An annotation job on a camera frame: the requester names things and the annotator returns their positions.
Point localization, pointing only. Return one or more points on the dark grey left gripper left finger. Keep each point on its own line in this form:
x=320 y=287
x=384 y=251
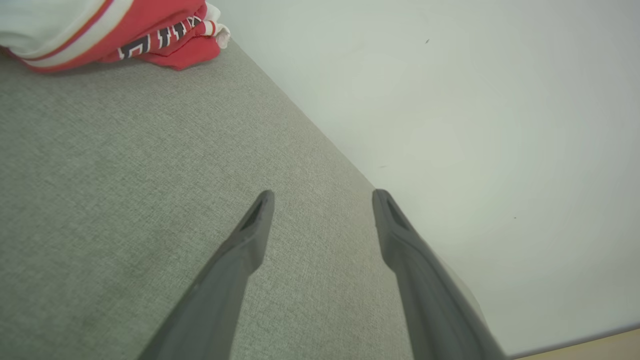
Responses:
x=220 y=295

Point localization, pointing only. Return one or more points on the red basketball jersey white sleeves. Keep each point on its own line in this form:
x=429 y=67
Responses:
x=150 y=20

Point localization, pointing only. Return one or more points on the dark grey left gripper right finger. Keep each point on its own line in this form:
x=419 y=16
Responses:
x=430 y=300

